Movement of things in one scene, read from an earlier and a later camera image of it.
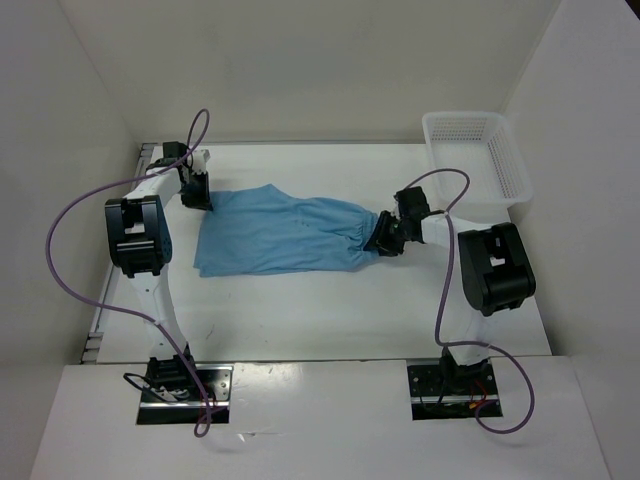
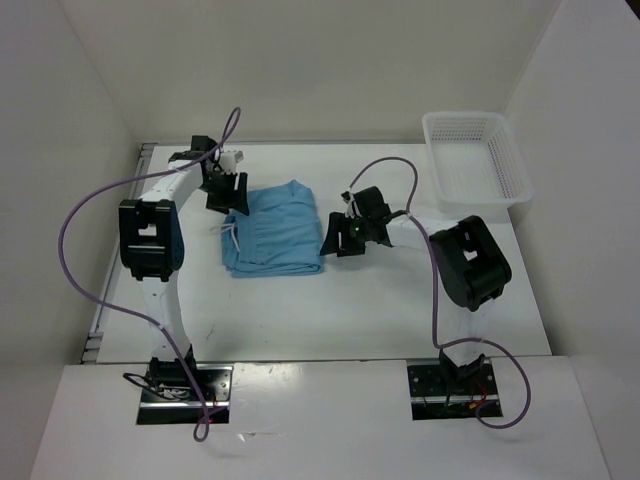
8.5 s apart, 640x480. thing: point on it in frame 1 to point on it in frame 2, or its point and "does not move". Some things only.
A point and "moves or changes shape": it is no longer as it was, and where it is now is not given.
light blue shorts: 262,230 moves or changes shape
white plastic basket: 484,147 does not move
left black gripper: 202,201 to 233,199
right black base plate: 452,392 does not move
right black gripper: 380,241 to 337,220
